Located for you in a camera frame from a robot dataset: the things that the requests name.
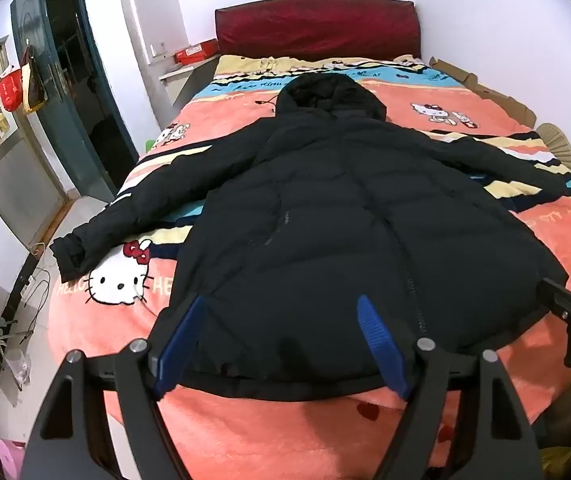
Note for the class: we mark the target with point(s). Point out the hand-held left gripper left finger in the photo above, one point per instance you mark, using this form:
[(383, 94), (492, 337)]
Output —
[(181, 342)]

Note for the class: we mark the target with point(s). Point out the dark teal door frame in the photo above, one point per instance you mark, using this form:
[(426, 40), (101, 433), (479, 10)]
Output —
[(108, 70)]

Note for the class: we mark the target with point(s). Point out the dark teal door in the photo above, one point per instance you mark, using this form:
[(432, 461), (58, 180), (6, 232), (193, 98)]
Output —
[(60, 125)]

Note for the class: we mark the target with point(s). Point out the green plastic object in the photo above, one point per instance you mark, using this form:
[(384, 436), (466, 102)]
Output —
[(149, 145)]

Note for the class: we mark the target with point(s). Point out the red hanging bag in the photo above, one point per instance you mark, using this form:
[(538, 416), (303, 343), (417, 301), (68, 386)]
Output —
[(9, 89)]

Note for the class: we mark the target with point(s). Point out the pink cartoon printed blanket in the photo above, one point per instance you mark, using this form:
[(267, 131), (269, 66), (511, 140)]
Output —
[(245, 110)]

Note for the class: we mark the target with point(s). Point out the white wall switch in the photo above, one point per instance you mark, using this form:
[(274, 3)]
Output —
[(154, 51)]

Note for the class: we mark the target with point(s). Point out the brown cardboard sheet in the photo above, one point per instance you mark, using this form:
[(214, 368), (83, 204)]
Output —
[(495, 95)]

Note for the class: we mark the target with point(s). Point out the grey metal door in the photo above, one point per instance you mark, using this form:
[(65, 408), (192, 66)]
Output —
[(10, 180)]

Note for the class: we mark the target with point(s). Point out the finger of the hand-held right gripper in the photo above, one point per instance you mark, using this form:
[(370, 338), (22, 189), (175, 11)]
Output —
[(560, 296)]

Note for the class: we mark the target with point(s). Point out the straw hand fan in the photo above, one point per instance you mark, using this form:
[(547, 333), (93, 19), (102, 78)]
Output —
[(560, 145)]

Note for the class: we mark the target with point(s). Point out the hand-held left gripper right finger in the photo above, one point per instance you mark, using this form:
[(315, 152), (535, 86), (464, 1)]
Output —
[(380, 345)]

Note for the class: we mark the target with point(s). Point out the pink plastic stool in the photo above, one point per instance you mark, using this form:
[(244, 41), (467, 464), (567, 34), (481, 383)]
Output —
[(10, 460)]

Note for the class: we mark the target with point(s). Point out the dark red headboard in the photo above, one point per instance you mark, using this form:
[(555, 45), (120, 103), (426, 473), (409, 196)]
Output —
[(315, 27)]

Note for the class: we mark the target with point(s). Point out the brown hanging bag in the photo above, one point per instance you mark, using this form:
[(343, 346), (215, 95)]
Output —
[(33, 85)]

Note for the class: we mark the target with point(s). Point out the black hooded puffer jacket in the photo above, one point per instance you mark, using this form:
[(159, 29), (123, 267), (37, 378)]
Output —
[(340, 200)]

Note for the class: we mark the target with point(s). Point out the red flat box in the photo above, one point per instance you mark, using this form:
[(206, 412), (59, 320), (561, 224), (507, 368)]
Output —
[(195, 52)]

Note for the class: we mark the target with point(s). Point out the black curved tube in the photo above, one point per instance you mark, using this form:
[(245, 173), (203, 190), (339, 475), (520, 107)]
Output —
[(15, 290)]

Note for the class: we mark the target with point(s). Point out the white wall shelf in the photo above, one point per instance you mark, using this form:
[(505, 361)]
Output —
[(180, 72)]

